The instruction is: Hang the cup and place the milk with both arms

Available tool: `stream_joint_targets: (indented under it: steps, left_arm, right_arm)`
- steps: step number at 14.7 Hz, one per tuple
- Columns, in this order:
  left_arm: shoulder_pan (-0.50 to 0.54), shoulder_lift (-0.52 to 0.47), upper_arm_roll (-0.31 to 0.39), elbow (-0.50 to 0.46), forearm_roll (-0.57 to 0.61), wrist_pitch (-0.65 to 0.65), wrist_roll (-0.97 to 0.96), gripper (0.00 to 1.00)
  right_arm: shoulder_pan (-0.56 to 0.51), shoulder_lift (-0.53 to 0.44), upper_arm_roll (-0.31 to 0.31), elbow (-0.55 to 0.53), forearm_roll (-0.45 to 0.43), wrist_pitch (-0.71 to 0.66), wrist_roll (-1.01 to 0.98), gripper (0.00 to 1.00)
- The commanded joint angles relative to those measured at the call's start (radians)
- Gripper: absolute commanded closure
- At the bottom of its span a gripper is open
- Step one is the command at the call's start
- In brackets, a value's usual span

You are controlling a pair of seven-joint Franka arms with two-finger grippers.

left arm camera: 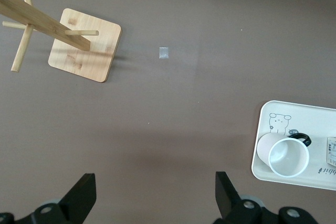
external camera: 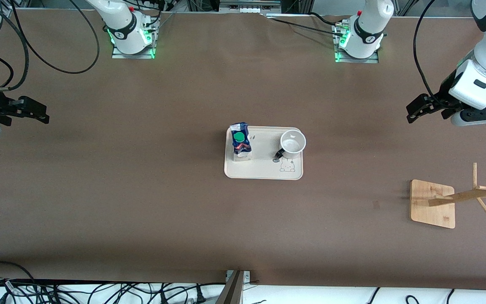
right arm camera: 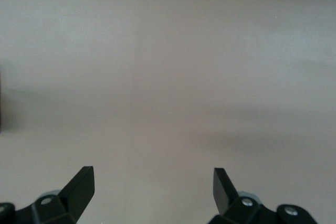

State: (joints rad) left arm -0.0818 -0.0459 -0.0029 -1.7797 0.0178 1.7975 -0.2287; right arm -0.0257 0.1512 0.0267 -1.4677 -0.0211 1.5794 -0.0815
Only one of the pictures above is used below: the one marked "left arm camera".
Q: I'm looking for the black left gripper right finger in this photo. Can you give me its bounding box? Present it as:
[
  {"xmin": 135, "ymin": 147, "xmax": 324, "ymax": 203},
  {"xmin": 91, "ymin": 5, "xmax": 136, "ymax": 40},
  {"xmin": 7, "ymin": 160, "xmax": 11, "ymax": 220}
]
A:
[{"xmin": 214, "ymin": 171, "xmax": 279, "ymax": 224}]

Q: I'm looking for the wooden mug tree rack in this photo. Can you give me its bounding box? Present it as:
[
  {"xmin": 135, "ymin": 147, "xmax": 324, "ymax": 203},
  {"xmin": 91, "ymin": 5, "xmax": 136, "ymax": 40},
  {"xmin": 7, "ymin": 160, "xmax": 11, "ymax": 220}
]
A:
[{"xmin": 0, "ymin": 0, "xmax": 123, "ymax": 83}]

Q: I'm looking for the white mug with black handle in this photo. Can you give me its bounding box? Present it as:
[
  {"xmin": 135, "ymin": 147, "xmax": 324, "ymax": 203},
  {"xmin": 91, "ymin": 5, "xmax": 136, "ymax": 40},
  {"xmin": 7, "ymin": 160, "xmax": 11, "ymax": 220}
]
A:
[{"xmin": 256, "ymin": 132, "xmax": 312, "ymax": 177}]

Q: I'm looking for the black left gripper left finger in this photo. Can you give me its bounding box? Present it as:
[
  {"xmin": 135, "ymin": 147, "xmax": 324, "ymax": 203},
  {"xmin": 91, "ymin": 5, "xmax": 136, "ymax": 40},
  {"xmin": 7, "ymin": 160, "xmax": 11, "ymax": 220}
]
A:
[{"xmin": 18, "ymin": 173, "xmax": 97, "ymax": 224}]

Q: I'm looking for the blue milk carton green cap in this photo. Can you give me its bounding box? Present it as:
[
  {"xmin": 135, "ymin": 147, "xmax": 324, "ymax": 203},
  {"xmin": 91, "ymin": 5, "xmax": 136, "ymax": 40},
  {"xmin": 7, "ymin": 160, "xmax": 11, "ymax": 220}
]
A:
[{"xmin": 326, "ymin": 136, "xmax": 336, "ymax": 166}]

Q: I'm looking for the cream tray with rabbit print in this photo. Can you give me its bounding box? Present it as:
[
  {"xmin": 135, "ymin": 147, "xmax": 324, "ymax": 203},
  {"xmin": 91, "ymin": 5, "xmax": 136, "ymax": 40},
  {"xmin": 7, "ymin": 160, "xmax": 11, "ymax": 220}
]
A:
[{"xmin": 250, "ymin": 100, "xmax": 336, "ymax": 184}]

